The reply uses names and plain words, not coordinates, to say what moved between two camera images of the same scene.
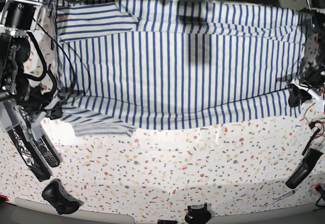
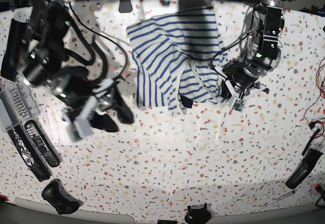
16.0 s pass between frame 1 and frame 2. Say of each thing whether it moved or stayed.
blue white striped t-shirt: moved
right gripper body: moved
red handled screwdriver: stayed
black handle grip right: stayed
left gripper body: moved
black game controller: stayed
